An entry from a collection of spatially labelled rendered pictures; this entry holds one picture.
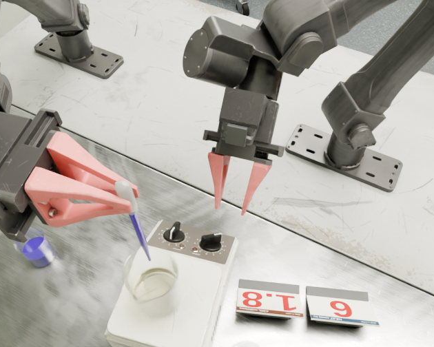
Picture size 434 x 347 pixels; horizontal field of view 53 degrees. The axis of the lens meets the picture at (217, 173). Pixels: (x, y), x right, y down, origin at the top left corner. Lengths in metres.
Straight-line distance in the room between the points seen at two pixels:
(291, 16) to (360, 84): 0.20
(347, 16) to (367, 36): 2.12
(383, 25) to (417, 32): 2.11
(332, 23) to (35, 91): 0.64
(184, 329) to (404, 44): 0.47
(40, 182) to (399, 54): 0.49
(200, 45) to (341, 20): 0.16
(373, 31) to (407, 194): 1.96
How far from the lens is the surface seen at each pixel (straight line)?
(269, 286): 0.67
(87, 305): 0.69
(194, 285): 0.58
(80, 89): 0.95
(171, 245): 0.63
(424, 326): 0.71
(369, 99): 0.67
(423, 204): 0.81
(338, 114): 0.69
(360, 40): 2.61
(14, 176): 0.37
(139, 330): 0.57
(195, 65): 0.52
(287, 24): 0.52
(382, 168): 0.81
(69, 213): 0.39
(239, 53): 0.52
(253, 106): 0.47
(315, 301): 0.66
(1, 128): 0.40
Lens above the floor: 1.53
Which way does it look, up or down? 55 degrees down
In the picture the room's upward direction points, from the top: 1 degrees counter-clockwise
